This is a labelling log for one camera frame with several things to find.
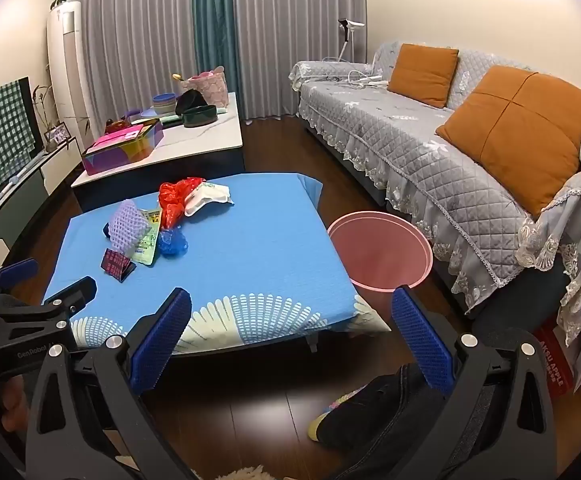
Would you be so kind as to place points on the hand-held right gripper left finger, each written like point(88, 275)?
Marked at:
point(163, 340)

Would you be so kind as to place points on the blue plastic bag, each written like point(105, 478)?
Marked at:
point(173, 244)

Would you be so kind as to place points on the person's leg in dark jeans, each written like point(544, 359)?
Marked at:
point(380, 410)

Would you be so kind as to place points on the teal curtain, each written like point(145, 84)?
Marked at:
point(215, 20)

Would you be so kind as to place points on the small orange cushion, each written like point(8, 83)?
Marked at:
point(420, 75)

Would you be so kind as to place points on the dark red patterned wrapper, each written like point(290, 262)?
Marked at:
point(113, 262)

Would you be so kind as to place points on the white standing air conditioner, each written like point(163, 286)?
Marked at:
point(70, 70)

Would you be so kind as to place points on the grey quilted sofa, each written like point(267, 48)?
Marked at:
point(395, 135)

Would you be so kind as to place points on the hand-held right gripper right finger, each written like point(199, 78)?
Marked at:
point(420, 345)

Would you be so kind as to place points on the white coffee table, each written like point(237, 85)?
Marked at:
point(200, 140)

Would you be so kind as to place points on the green checked cloth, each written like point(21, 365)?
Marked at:
point(0, 130)

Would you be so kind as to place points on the purple plastic scoop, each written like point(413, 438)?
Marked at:
point(130, 114)

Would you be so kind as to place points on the green printed packet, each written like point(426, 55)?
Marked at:
point(146, 247)

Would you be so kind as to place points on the blue tablecloth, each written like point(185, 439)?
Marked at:
point(250, 260)

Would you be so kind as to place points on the thin leafy plant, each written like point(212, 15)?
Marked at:
point(45, 105)

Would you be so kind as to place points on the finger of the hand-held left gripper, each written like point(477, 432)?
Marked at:
point(18, 271)
point(73, 297)

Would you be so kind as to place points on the gold spoon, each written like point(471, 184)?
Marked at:
point(176, 77)

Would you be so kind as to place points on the colourful knitted slipper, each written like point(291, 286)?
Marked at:
point(323, 417)

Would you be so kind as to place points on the white power strip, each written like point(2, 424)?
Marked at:
point(368, 80)

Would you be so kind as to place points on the large orange cushion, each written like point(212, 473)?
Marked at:
point(520, 130)

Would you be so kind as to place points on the grey lace armrest cover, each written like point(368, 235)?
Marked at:
point(570, 240)

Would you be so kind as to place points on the colourful cardboard box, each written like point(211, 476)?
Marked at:
point(120, 152)

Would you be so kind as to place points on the pink trash bin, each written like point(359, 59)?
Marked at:
point(375, 255)

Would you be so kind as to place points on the white paper packet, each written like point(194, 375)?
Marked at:
point(210, 195)

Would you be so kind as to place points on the red cardboard carton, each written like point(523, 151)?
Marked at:
point(555, 360)

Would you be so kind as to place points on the red plastic bag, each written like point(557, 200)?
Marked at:
point(173, 200)

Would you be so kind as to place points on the light green tray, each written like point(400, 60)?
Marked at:
point(170, 121)

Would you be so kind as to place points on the red teapot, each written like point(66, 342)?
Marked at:
point(115, 126)

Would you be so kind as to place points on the white television cabinet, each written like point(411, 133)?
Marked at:
point(25, 190)

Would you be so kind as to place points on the pink lace basket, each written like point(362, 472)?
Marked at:
point(213, 87)

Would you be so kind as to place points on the white floor lamp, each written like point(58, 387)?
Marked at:
point(346, 40)

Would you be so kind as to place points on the stack of plastic bowls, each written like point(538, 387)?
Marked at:
point(164, 102)

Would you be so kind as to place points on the black television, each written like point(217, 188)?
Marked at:
point(34, 125)

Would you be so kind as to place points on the black bag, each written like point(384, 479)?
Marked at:
point(190, 100)

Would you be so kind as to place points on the photo frame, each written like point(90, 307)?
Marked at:
point(55, 135)

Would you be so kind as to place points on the dark green bowl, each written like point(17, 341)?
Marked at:
point(199, 116)

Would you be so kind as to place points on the person's left hand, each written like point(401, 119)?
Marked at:
point(13, 405)

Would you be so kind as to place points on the grey curtain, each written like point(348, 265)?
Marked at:
point(135, 35)
point(295, 20)

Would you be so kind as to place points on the blue plate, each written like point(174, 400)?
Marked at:
point(149, 113)

